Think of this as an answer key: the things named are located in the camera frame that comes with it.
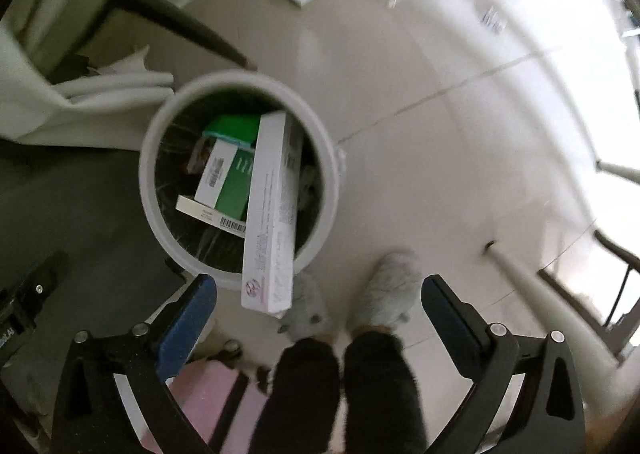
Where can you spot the long white box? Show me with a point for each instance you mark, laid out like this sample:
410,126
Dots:
267,244

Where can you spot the red brown packet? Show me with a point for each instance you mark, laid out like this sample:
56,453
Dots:
200,154

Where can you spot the pink seat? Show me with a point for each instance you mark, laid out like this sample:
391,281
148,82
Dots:
210,399

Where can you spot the white cloth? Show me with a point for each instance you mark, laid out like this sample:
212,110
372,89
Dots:
50,109

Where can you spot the person's left leg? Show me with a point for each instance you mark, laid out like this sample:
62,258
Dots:
300,399

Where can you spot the person's leg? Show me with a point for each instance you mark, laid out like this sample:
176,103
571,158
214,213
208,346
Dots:
382,394
300,399

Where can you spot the dark wooden frame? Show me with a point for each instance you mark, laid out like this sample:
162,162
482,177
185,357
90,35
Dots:
615,254

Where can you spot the white green box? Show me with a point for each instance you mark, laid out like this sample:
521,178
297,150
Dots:
235,179

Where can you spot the grey fluffy slipper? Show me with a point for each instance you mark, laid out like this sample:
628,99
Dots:
390,284
307,309

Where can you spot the black bin liner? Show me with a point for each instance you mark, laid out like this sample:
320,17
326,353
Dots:
175,134

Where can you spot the person's right leg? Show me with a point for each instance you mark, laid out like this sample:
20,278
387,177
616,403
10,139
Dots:
382,394

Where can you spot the black furniture leg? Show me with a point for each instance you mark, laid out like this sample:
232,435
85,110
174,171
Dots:
175,19

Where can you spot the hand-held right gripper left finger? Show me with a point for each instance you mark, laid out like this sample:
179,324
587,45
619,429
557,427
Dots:
187,324

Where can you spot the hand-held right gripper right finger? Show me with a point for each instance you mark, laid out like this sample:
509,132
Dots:
447,319

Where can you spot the white round trash bin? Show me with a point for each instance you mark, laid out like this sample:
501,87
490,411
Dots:
235,80

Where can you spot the white box with barcode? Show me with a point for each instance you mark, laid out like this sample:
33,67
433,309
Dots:
200,209

